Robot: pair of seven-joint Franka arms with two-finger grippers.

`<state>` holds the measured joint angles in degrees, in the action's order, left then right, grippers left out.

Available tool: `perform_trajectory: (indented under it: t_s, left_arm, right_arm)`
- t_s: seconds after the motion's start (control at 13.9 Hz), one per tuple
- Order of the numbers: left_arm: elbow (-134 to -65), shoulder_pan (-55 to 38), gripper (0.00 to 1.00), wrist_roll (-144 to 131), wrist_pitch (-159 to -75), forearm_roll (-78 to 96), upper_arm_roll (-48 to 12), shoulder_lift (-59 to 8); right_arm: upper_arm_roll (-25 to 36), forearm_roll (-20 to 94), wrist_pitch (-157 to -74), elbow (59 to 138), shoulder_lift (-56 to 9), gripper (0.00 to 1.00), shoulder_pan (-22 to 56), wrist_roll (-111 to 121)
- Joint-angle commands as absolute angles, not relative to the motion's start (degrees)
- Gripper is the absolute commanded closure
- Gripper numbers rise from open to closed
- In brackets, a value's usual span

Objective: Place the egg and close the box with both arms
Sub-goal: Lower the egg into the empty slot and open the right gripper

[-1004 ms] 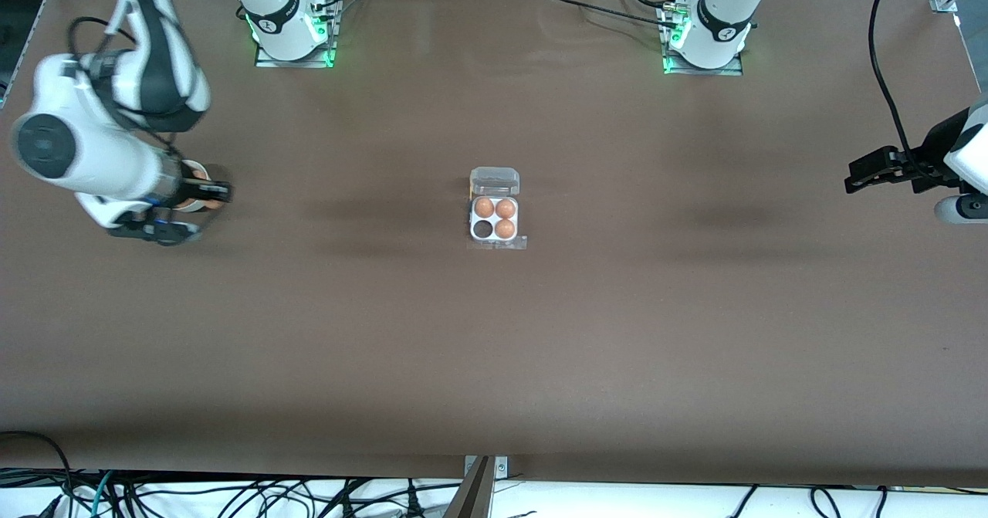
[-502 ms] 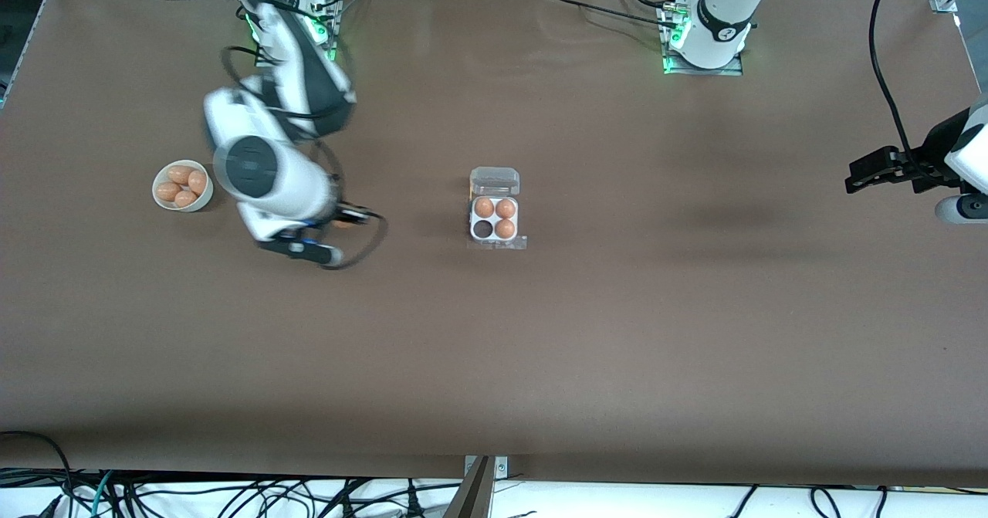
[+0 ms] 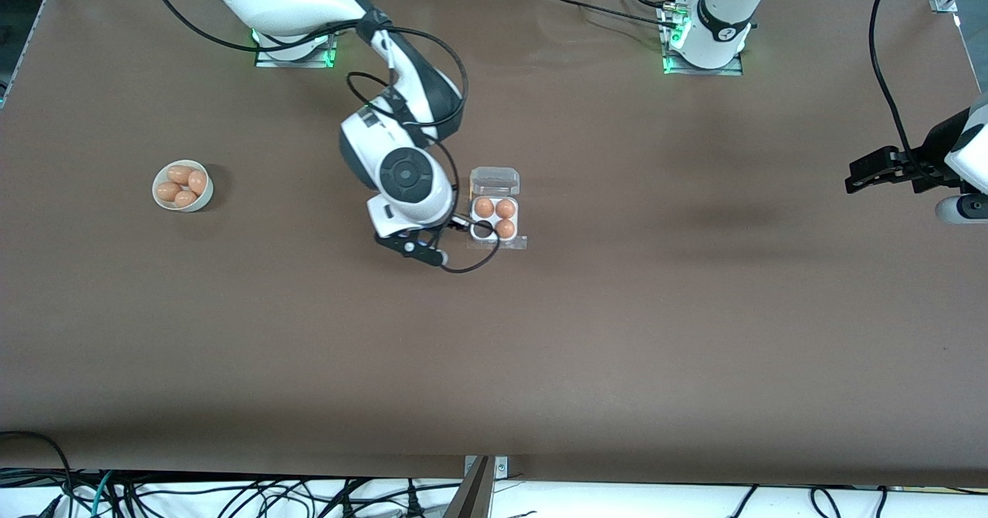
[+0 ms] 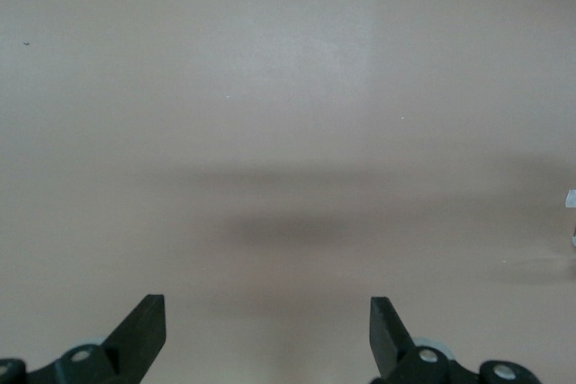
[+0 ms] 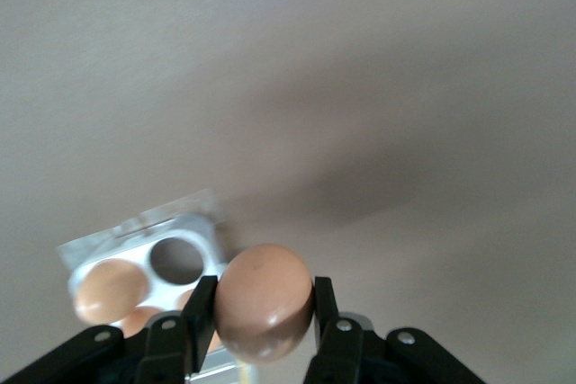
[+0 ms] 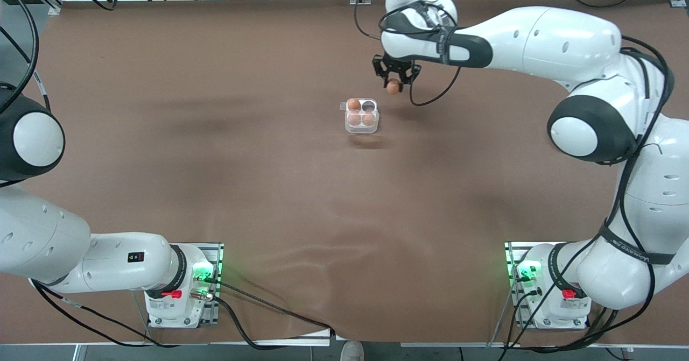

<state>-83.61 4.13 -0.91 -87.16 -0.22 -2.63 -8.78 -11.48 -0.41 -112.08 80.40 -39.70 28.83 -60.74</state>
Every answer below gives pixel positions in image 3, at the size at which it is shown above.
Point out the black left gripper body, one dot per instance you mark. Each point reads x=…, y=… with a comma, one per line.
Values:
x=928, y=169

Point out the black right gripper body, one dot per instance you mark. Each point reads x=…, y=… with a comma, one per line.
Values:
x=443, y=227

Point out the brown egg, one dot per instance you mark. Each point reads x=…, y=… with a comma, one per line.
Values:
x=505, y=208
x=484, y=208
x=184, y=198
x=167, y=191
x=180, y=173
x=197, y=183
x=505, y=228

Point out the clear plastic egg box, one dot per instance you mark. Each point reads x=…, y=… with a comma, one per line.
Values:
x=494, y=182

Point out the white round bowl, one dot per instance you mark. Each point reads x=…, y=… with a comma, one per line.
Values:
x=203, y=200

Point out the dark diagonal support bar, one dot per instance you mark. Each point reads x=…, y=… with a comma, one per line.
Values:
x=472, y=495

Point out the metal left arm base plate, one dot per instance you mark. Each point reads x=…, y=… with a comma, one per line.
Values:
x=733, y=70

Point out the metal table edge bracket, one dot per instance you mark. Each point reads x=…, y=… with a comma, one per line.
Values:
x=502, y=468

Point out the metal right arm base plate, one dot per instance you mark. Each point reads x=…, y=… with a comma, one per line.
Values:
x=270, y=59

